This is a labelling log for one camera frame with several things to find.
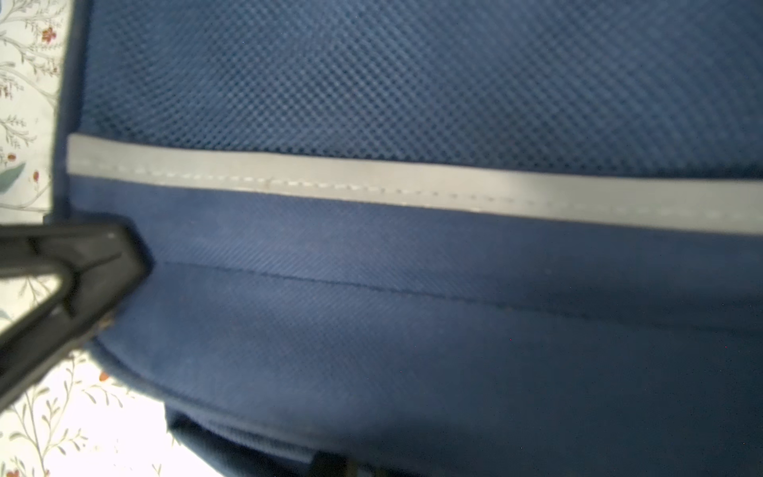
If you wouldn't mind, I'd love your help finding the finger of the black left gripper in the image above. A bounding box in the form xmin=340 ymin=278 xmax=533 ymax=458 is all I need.
xmin=1 ymin=223 xmax=149 ymax=409

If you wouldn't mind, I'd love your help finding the navy blue student backpack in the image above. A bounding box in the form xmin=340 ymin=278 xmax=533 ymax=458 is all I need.
xmin=54 ymin=1 xmax=762 ymax=476

